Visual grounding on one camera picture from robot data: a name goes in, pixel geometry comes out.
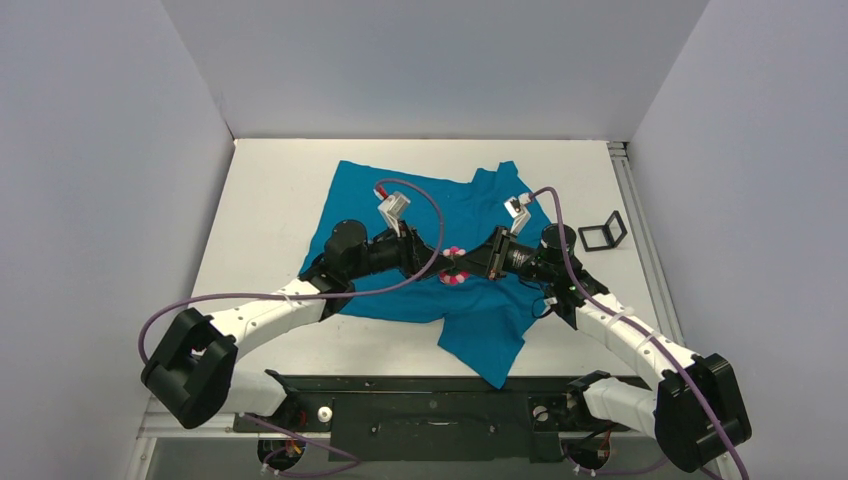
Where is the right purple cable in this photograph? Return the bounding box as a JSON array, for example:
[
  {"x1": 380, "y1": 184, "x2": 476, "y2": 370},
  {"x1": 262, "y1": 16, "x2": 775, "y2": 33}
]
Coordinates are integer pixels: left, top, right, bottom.
[{"x1": 526, "y1": 186, "x2": 751, "y2": 480}]

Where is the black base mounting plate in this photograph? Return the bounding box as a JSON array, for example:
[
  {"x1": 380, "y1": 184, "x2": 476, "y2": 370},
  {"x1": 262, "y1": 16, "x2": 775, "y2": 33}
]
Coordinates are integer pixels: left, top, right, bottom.
[{"x1": 165, "y1": 374, "x2": 698, "y2": 464}]

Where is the aluminium side rail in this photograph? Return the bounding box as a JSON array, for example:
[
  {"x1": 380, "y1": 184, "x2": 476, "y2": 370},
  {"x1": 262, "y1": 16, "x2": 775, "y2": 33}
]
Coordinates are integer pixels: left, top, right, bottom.
[{"x1": 606, "y1": 140, "x2": 692, "y2": 359}]

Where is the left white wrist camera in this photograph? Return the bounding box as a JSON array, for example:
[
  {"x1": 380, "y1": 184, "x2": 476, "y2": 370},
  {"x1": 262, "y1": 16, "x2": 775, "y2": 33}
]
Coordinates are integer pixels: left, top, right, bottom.
[{"x1": 374, "y1": 189, "x2": 410, "y2": 236}]

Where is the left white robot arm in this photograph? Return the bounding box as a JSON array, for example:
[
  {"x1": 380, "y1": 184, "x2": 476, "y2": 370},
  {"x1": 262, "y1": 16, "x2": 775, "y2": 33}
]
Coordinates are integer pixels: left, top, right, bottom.
[{"x1": 141, "y1": 220, "x2": 454, "y2": 430}]

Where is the blue t-shirt garment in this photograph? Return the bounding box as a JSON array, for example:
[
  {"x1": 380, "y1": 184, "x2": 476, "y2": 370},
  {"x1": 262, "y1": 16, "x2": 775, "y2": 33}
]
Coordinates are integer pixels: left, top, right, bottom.
[{"x1": 303, "y1": 160, "x2": 547, "y2": 388}]

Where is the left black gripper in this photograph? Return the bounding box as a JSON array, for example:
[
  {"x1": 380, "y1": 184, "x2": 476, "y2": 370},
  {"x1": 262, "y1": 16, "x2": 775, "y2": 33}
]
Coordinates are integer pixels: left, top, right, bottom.
[{"x1": 347, "y1": 220, "x2": 454, "y2": 282}]

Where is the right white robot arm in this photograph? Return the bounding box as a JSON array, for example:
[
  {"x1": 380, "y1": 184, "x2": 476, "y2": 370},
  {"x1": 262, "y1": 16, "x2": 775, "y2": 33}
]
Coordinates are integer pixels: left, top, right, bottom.
[{"x1": 443, "y1": 224, "x2": 752, "y2": 478}]

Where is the black square frame stand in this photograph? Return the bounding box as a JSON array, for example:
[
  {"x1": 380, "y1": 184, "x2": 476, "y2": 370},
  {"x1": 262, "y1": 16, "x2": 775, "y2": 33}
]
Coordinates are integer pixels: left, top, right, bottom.
[{"x1": 577, "y1": 210, "x2": 628, "y2": 252}]

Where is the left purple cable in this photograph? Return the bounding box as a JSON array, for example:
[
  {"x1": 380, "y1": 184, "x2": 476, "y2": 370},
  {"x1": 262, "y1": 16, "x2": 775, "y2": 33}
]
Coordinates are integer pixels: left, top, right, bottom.
[{"x1": 137, "y1": 178, "x2": 446, "y2": 479}]

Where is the purple cable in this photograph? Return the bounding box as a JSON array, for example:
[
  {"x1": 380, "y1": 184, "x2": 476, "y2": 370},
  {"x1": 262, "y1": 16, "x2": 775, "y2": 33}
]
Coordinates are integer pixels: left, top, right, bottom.
[
  {"x1": 137, "y1": 178, "x2": 446, "y2": 479},
  {"x1": 526, "y1": 186, "x2": 751, "y2": 480}
]

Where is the aluminium front rail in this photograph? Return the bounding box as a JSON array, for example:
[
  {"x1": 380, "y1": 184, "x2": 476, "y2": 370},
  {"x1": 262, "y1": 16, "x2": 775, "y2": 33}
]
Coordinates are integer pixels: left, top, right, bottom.
[{"x1": 137, "y1": 390, "x2": 734, "y2": 440}]

